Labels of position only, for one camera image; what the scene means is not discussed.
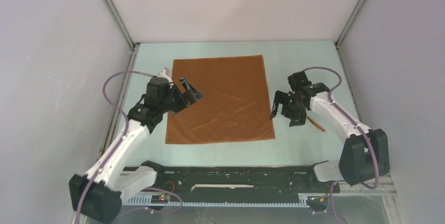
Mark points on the orange cloth napkin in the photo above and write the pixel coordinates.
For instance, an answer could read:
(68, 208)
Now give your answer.
(235, 106)

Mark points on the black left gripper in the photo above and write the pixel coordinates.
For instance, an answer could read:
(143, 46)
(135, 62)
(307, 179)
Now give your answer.
(191, 95)

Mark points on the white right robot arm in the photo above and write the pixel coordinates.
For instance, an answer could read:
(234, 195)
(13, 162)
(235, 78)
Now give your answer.
(365, 153)

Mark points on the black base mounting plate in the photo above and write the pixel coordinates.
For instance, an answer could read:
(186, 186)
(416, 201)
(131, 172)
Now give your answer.
(285, 186)

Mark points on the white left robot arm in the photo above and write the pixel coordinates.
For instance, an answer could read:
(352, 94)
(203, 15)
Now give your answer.
(114, 153)

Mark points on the aluminium frame rail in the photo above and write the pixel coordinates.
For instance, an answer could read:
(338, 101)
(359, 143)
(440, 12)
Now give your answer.
(386, 193)

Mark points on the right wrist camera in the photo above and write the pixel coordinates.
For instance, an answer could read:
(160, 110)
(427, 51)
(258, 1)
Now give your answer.
(298, 80)

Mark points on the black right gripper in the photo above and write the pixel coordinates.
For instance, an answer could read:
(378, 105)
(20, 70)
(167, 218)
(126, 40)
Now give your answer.
(297, 119)

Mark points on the gold knife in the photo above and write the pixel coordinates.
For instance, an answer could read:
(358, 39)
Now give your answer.
(314, 123)

